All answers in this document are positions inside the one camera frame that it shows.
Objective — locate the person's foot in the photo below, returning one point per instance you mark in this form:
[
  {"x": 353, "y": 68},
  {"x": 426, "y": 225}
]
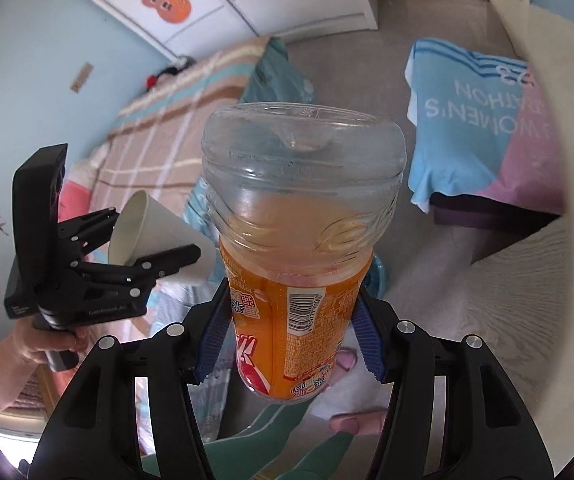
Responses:
[
  {"x": 357, "y": 422},
  {"x": 347, "y": 360}
]

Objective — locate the black and red plush toy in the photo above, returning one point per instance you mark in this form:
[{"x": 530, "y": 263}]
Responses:
[{"x": 172, "y": 67}]

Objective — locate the bed with plaid blanket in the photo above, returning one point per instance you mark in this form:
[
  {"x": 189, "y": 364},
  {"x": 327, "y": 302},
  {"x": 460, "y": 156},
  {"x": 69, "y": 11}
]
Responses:
[{"x": 167, "y": 125}]

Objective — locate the light blue printed shirt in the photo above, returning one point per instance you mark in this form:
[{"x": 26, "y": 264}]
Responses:
[{"x": 467, "y": 125}]

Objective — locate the pink pillow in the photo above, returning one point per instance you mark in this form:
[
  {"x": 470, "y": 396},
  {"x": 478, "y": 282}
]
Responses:
[{"x": 77, "y": 200}]

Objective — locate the white paper cup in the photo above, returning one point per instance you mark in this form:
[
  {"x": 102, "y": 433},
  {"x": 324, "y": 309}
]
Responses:
[{"x": 142, "y": 220}]

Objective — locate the person's left hand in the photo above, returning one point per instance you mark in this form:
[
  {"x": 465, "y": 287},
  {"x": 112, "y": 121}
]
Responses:
[{"x": 29, "y": 340}]

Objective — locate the orange drink plastic bottle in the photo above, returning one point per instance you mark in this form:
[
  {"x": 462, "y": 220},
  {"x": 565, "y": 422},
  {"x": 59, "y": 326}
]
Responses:
[{"x": 287, "y": 200}]

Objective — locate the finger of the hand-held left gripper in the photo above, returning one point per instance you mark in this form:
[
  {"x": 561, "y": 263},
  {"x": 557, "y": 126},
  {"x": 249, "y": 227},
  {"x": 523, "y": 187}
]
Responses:
[
  {"x": 89, "y": 222},
  {"x": 162, "y": 262}
]

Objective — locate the person's green pants leg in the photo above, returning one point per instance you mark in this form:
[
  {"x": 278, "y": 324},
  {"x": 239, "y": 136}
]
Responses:
[{"x": 287, "y": 440}]

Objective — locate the white wooden desk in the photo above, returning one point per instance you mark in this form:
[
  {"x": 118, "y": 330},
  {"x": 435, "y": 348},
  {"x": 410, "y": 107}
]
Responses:
[{"x": 542, "y": 285}]

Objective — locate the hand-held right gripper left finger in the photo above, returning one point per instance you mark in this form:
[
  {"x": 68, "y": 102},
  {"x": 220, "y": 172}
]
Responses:
[{"x": 214, "y": 340}]

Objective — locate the small brown wall sticker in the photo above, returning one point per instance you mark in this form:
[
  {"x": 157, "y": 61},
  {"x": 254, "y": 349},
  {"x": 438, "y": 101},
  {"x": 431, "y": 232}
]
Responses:
[{"x": 82, "y": 76}]

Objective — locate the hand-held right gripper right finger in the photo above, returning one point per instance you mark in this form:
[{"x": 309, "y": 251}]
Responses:
[{"x": 367, "y": 340}]

